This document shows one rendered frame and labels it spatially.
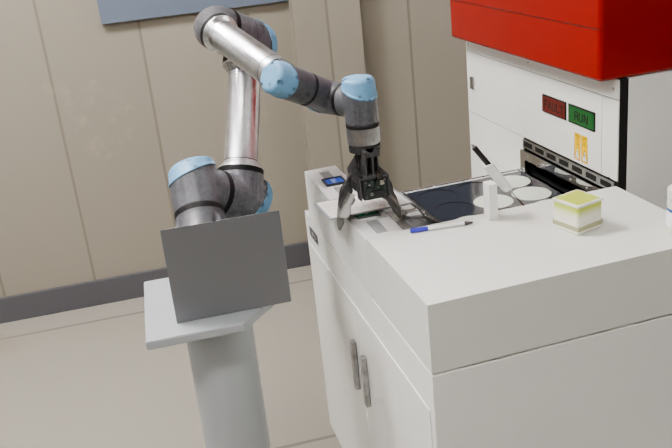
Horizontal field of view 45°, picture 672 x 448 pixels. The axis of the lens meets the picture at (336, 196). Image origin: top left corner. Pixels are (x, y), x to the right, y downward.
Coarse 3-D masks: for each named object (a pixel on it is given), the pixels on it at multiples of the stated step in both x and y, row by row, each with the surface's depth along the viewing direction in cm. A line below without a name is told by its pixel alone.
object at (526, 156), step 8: (520, 152) 235; (528, 152) 231; (520, 160) 236; (528, 160) 232; (536, 160) 227; (544, 160) 223; (528, 168) 235; (544, 168) 223; (552, 168) 219; (560, 168) 216; (560, 176) 216; (568, 176) 212; (576, 176) 209; (576, 184) 209; (584, 184) 205; (592, 184) 203; (560, 192) 219
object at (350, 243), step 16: (320, 176) 224; (320, 192) 215; (336, 192) 210; (320, 224) 222; (336, 224) 204; (352, 224) 189; (368, 224) 189; (384, 224) 187; (336, 240) 207; (352, 240) 191; (352, 256) 194; (368, 272) 183; (368, 288) 186
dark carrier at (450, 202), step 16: (528, 176) 225; (416, 192) 222; (432, 192) 221; (448, 192) 220; (464, 192) 219; (480, 192) 217; (432, 208) 210; (448, 208) 209; (464, 208) 208; (480, 208) 207
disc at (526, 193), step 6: (516, 192) 215; (522, 192) 214; (528, 192) 214; (534, 192) 213; (540, 192) 213; (546, 192) 212; (522, 198) 210; (528, 198) 210; (534, 198) 209; (540, 198) 209
